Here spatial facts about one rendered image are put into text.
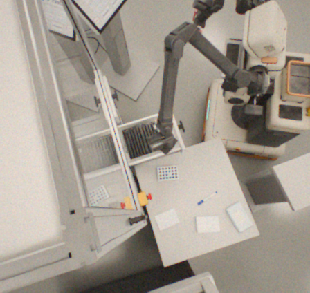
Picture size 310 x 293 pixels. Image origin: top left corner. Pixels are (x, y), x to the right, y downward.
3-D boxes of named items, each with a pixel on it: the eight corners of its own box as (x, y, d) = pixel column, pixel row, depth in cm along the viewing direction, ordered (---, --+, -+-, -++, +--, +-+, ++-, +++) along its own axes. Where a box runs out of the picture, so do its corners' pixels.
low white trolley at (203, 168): (203, 159, 241) (220, 136, 168) (228, 227, 225) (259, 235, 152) (142, 178, 239) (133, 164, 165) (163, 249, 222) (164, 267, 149)
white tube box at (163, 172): (176, 166, 164) (177, 165, 160) (178, 180, 162) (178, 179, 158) (157, 168, 164) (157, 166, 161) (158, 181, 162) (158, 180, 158)
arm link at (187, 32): (191, 15, 99) (180, 13, 107) (169, 47, 102) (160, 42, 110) (254, 77, 123) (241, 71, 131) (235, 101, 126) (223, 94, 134)
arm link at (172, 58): (187, 40, 102) (175, 35, 111) (173, 39, 100) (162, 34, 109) (173, 137, 123) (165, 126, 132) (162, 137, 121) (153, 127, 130)
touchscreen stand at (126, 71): (160, 66, 269) (158, -18, 171) (135, 101, 259) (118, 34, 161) (119, 44, 277) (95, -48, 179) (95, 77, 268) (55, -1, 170)
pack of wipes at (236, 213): (223, 209, 156) (225, 209, 152) (237, 201, 157) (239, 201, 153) (238, 233, 152) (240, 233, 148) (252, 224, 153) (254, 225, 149)
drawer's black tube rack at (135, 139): (157, 123, 164) (157, 119, 158) (166, 148, 159) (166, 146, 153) (123, 133, 163) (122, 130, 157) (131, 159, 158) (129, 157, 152)
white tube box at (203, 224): (216, 215, 155) (218, 215, 150) (218, 231, 153) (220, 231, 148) (194, 216, 156) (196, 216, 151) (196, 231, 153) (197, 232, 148)
